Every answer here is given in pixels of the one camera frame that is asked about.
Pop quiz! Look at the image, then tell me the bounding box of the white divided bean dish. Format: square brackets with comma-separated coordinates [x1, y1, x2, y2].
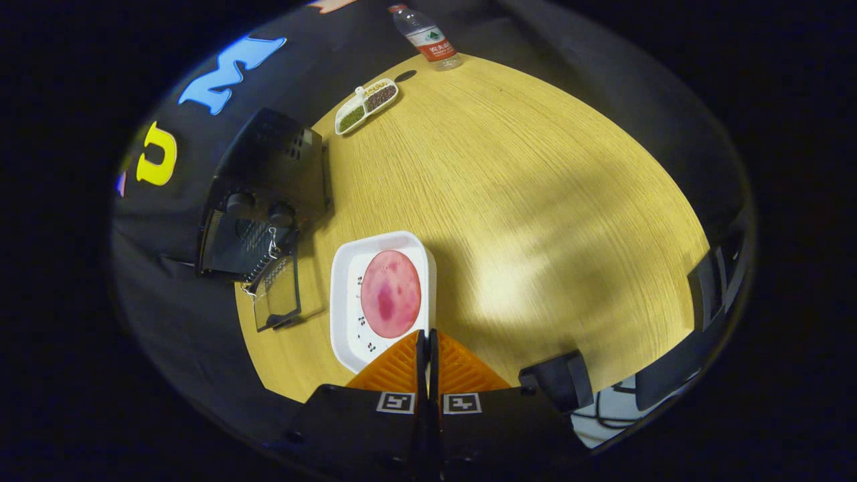
[335, 78, 400, 136]

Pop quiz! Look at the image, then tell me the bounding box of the glass toaster oven door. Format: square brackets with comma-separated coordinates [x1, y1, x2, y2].
[251, 251, 303, 333]

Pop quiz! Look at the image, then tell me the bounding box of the black chair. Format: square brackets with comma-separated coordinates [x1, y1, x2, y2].
[633, 228, 747, 412]
[519, 350, 595, 414]

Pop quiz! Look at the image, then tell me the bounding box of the black toaster oven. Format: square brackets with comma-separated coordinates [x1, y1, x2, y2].
[194, 107, 333, 333]

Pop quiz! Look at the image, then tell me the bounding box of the round pink food slice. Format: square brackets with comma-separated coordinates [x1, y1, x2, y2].
[360, 250, 422, 339]

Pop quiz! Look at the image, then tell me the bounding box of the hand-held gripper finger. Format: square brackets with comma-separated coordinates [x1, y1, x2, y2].
[428, 328, 590, 482]
[268, 329, 429, 482]

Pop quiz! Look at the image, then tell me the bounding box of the metal oven wire rack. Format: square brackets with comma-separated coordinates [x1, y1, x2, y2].
[241, 224, 295, 289]

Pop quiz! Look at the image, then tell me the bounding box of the clear water bottle red label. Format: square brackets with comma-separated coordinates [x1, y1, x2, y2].
[388, 3, 464, 72]

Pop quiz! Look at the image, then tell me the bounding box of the white square plate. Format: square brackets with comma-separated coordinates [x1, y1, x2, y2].
[330, 231, 437, 374]

